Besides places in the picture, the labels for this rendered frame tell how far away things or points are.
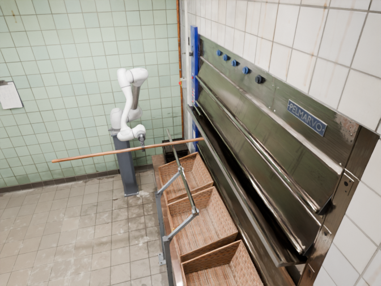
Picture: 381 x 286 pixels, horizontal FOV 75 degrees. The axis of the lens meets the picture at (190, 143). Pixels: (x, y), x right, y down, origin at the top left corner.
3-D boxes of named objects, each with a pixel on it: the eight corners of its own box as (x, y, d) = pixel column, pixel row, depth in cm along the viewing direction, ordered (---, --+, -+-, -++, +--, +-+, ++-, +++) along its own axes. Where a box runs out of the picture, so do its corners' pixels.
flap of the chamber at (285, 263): (186, 107, 258) (204, 109, 264) (276, 267, 110) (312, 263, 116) (186, 105, 256) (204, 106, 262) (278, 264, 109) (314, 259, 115)
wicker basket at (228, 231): (214, 205, 252) (215, 184, 237) (237, 253, 206) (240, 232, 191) (166, 215, 242) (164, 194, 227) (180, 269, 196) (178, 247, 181)
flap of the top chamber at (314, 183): (199, 78, 244) (206, 58, 236) (321, 214, 97) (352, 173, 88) (194, 77, 242) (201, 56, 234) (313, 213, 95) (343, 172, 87)
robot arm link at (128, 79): (123, 87, 242) (135, 83, 249) (117, 68, 238) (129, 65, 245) (118, 88, 252) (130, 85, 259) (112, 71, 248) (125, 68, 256)
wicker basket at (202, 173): (198, 169, 302) (198, 150, 287) (214, 202, 256) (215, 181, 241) (158, 177, 291) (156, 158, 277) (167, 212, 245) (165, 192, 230)
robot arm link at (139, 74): (121, 116, 309) (137, 110, 321) (127, 125, 304) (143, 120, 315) (126, 66, 249) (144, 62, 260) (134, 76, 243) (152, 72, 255)
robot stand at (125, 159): (123, 187, 362) (110, 127, 309) (138, 184, 367) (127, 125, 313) (124, 197, 346) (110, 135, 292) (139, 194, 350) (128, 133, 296)
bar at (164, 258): (174, 205, 331) (169, 127, 268) (200, 306, 226) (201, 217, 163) (151, 210, 325) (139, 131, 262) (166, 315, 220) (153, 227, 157)
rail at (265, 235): (186, 105, 256) (188, 105, 257) (278, 264, 109) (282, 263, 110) (186, 103, 255) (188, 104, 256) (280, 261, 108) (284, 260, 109)
